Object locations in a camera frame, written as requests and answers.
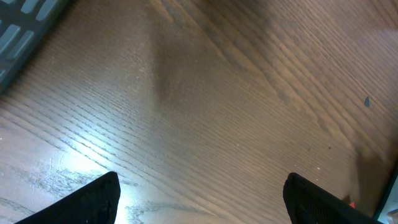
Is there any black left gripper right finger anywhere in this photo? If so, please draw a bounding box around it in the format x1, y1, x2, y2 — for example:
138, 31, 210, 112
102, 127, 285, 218
283, 172, 379, 224

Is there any grey plastic mesh basket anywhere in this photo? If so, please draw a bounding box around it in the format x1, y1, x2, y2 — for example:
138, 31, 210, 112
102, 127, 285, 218
1, 0, 71, 91

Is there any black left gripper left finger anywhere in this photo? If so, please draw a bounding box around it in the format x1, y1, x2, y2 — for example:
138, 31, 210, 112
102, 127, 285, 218
16, 171, 121, 224

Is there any green 3M gloves pack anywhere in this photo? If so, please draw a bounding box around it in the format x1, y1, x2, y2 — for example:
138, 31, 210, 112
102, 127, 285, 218
374, 170, 397, 224

